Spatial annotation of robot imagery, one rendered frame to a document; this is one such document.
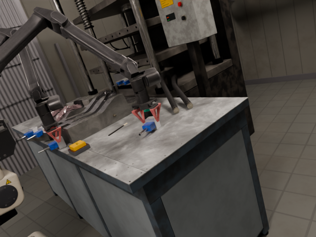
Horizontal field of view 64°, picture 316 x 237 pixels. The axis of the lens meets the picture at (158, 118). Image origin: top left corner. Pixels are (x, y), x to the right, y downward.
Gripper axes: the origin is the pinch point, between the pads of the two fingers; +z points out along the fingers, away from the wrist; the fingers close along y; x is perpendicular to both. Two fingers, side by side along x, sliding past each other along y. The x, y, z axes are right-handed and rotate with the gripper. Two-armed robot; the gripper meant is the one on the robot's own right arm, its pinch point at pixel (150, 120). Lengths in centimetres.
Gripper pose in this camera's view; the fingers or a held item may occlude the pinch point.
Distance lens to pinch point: 114.3
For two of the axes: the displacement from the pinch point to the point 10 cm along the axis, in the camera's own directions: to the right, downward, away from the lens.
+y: -8.3, 0.9, 5.6
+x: -4.8, 4.2, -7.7
